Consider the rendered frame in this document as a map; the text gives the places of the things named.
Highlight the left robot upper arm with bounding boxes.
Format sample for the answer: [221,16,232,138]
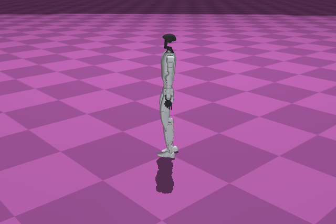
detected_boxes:
[164,55,175,81]

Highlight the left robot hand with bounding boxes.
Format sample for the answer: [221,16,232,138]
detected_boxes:
[164,95,172,110]

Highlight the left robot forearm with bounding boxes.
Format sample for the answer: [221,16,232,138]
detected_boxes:
[165,76,173,99]

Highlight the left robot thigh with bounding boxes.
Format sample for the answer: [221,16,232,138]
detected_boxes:
[160,94,174,129]

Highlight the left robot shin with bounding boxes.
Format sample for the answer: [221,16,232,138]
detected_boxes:
[163,124,174,154]

